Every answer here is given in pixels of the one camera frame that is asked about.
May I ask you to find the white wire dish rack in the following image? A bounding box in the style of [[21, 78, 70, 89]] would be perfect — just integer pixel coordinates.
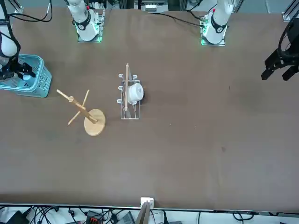
[[116, 63, 141, 120]]

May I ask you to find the light blue plastic basket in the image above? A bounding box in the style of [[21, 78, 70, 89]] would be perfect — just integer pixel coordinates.
[[0, 54, 53, 98]]

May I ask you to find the white cup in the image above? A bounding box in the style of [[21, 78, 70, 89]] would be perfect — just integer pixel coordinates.
[[127, 83, 144, 104]]

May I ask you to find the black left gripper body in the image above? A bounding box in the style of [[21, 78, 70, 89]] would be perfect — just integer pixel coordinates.
[[281, 17, 299, 59]]

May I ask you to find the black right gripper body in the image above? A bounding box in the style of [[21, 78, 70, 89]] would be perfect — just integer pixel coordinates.
[[0, 66, 17, 80]]

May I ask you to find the aluminium camera mast with bracket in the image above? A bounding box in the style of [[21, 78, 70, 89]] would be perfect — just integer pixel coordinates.
[[135, 197, 155, 224]]

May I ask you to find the black table cable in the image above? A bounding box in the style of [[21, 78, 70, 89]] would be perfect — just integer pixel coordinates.
[[158, 11, 203, 27]]

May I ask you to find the grey electrical box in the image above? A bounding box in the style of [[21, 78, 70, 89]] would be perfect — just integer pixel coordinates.
[[142, 1, 157, 13]]

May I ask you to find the large black power adapter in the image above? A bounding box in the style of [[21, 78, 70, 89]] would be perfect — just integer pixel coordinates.
[[0, 210, 28, 224]]

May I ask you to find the black device with red label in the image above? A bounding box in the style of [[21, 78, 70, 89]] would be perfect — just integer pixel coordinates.
[[85, 210, 104, 224]]

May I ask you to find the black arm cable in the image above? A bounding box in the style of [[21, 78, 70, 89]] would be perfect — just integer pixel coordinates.
[[8, 0, 52, 23]]

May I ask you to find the wooden cup rack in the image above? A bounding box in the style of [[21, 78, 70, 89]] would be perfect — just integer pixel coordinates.
[[56, 89, 106, 137]]

